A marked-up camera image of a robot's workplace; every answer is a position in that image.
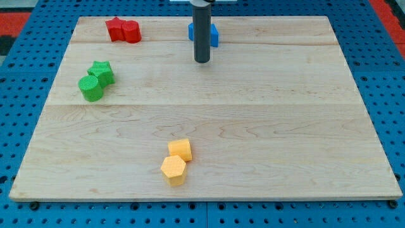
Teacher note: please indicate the wooden board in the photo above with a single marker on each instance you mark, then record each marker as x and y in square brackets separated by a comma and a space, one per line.
[275, 115]

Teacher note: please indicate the green star block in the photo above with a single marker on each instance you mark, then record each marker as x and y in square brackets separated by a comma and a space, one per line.
[103, 71]

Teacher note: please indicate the red star block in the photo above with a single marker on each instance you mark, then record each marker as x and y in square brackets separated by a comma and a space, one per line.
[115, 31]

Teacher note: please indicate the yellow square block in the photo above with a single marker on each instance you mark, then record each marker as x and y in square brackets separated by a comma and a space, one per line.
[180, 148]

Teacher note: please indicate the yellow hexagon block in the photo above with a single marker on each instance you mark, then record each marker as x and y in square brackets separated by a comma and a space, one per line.
[174, 170]

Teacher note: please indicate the blue block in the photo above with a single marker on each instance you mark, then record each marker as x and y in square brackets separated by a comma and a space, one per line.
[215, 36]

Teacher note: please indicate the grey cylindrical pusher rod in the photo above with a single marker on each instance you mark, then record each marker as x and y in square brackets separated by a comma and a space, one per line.
[201, 19]

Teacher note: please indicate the red cylinder block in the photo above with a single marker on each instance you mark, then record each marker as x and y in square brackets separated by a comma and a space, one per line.
[131, 31]

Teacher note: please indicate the green cylinder block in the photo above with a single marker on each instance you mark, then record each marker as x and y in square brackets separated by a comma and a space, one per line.
[90, 88]

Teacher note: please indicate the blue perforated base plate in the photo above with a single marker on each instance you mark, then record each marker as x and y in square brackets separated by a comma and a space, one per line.
[31, 65]

